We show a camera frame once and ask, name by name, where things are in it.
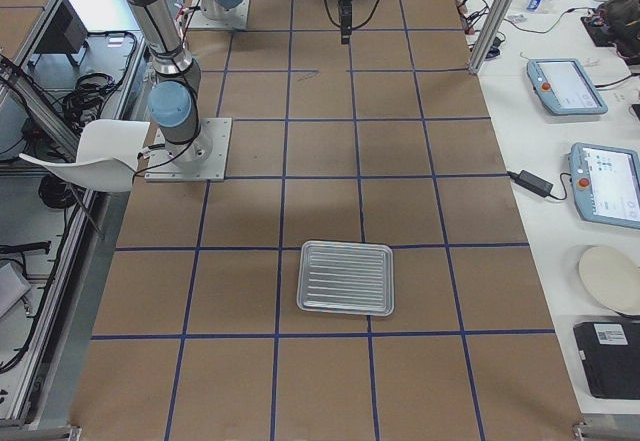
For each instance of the silver ribbed metal tray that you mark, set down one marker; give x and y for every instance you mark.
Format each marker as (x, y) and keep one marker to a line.
(346, 278)

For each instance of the far teach pendant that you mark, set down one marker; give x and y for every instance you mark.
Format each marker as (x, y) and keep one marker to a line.
(564, 88)

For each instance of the teach pendant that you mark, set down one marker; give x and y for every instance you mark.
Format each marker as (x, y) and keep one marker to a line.
(605, 184)
(564, 88)

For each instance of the black power adapter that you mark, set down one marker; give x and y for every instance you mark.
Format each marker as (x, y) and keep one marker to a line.
(531, 183)

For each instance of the white plastic chair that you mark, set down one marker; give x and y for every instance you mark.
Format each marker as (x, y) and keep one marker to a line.
(106, 157)

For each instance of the near teach pendant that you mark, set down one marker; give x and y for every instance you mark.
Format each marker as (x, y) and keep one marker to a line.
(605, 184)

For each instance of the white round plate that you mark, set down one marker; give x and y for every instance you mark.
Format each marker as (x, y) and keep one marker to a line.
(611, 278)

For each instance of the black flat box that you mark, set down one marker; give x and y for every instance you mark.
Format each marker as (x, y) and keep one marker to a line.
(609, 352)

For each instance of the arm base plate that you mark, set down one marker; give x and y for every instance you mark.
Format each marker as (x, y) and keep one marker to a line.
(205, 159)
(235, 20)

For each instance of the aluminium frame post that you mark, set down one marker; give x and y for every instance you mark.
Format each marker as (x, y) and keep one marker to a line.
(487, 34)

